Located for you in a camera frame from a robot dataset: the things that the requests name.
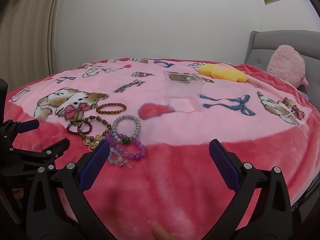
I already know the beige curtain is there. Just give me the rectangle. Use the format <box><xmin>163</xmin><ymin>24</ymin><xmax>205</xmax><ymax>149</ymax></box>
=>
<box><xmin>0</xmin><ymin>0</ymin><xmax>63</xmax><ymax>93</ymax></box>

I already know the clear plastic container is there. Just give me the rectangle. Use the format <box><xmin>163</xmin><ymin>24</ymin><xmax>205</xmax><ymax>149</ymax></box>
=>
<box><xmin>163</xmin><ymin>70</ymin><xmax>207</xmax><ymax>112</ymax></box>

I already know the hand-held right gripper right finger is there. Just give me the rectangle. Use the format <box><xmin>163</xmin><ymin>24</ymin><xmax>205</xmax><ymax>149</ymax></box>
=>
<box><xmin>200</xmin><ymin>139</ymin><xmax>293</xmax><ymax>240</ymax></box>

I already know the dark brown bead bracelet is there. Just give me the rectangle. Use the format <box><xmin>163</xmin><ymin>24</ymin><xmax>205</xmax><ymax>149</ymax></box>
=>
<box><xmin>82</xmin><ymin>115</ymin><xmax>113</xmax><ymax>137</ymax></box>

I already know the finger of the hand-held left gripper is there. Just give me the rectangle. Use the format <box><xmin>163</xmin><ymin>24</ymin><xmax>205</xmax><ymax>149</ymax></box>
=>
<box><xmin>10</xmin><ymin>138</ymin><xmax>70</xmax><ymax>167</ymax></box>
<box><xmin>0</xmin><ymin>119</ymin><xmax>40</xmax><ymax>140</ymax></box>

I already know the pale bead bracelet with cross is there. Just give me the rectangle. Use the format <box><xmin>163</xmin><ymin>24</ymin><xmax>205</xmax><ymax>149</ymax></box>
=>
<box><xmin>107</xmin><ymin>146</ymin><xmax>132</xmax><ymax>169</ymax></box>

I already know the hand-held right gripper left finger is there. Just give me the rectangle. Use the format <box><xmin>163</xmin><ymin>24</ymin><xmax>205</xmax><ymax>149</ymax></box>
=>
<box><xmin>26</xmin><ymin>139</ymin><xmax>118</xmax><ymax>240</ymax></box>

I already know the dark red bead bracelet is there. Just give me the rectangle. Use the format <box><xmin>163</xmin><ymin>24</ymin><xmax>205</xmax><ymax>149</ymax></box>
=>
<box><xmin>66</xmin><ymin>121</ymin><xmax>93</xmax><ymax>136</ymax></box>

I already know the grey marbled bead bracelet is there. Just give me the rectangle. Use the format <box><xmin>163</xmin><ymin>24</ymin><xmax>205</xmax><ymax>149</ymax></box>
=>
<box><xmin>112</xmin><ymin>115</ymin><xmax>141</xmax><ymax>139</ymax></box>

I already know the grey upholstered headboard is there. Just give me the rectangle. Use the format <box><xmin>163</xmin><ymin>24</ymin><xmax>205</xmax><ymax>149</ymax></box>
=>
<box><xmin>244</xmin><ymin>30</ymin><xmax>320</xmax><ymax>95</ymax></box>

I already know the pink printed blanket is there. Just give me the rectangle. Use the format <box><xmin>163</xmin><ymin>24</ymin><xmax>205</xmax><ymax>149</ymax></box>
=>
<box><xmin>5</xmin><ymin>57</ymin><xmax>320</xmax><ymax>240</ymax></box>

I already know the person's right hand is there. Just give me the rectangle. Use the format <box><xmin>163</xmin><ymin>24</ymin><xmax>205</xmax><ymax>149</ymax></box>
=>
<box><xmin>152</xmin><ymin>225</ymin><xmax>177</xmax><ymax>240</ymax></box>

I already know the pink plush toy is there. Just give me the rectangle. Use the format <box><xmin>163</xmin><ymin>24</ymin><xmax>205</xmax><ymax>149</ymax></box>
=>
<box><xmin>266</xmin><ymin>45</ymin><xmax>309</xmax><ymax>88</ymax></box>

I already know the amber wooden bead bracelet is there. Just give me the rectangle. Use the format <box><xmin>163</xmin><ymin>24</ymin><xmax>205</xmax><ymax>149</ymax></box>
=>
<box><xmin>96</xmin><ymin>102</ymin><xmax>127</xmax><ymax>115</ymax></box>

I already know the yellow flower pillow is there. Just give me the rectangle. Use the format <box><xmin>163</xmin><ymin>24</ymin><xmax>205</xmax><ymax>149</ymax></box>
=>
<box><xmin>198</xmin><ymin>64</ymin><xmax>248</xmax><ymax>83</ymax></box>

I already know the purple bead bracelet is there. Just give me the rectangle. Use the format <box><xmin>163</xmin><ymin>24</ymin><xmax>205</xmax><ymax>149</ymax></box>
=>
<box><xmin>105</xmin><ymin>133</ymin><xmax>147</xmax><ymax>160</ymax></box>

